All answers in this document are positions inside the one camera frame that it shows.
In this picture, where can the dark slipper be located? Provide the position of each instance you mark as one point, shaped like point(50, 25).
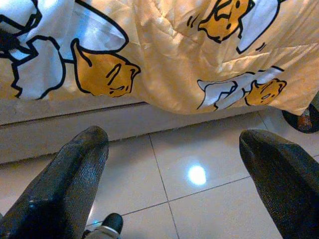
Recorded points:
point(304, 120)

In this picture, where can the yellow cartoon egg duvet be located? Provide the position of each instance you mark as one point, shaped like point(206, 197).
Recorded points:
point(169, 54)

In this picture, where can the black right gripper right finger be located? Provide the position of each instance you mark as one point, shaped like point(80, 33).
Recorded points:
point(286, 186)

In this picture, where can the grey bed base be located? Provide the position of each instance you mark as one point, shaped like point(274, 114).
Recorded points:
point(62, 129)

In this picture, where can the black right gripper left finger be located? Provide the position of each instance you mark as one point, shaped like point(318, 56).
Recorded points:
point(54, 189)

